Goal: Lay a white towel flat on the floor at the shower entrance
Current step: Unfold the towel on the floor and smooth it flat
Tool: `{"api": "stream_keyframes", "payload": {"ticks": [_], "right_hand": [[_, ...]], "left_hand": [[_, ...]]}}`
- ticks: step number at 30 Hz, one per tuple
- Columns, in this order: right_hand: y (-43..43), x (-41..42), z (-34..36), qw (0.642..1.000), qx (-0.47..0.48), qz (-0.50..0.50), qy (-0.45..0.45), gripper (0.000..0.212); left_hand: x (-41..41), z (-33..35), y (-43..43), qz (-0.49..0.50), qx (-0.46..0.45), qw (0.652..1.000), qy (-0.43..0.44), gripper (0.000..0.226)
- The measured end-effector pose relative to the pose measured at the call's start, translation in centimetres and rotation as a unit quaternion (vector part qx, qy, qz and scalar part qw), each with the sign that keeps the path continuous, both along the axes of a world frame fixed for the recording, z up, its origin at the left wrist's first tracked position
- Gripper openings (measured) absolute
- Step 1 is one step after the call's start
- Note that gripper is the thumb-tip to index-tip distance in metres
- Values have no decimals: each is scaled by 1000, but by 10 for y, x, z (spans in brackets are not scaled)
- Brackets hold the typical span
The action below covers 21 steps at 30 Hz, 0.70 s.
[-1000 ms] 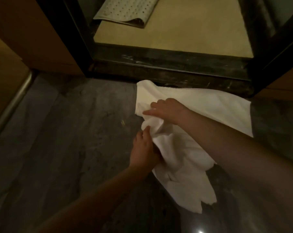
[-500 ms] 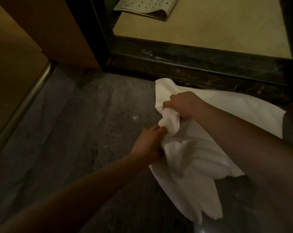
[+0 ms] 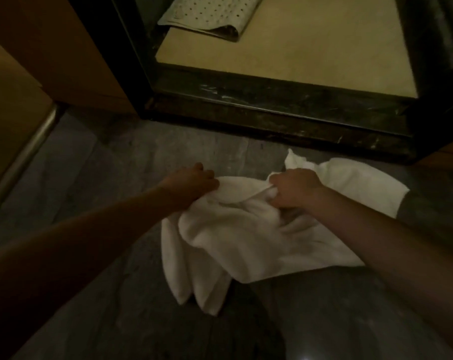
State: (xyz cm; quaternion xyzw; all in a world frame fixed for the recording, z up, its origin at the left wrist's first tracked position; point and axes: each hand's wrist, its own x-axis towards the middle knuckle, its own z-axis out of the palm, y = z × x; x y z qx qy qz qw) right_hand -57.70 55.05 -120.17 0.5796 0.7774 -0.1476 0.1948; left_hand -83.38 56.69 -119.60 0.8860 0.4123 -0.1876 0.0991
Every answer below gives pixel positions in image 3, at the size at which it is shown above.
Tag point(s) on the person's right hand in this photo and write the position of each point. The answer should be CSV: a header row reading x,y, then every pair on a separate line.
x,y
296,187

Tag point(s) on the person's left hand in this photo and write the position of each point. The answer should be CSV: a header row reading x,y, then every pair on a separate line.
x,y
191,183

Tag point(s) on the white towel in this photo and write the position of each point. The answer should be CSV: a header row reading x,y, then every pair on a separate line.
x,y
249,239

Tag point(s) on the person's left forearm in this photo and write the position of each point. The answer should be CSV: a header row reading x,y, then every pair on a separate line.
x,y
69,251

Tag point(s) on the person's right forearm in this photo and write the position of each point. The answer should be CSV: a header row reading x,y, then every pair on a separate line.
x,y
399,251

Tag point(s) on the black marble threshold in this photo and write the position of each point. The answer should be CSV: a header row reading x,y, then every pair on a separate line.
x,y
286,108

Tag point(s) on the perforated white bath mat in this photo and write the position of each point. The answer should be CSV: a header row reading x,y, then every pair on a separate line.
x,y
211,13

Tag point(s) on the black door frame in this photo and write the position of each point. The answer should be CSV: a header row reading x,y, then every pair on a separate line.
x,y
117,52

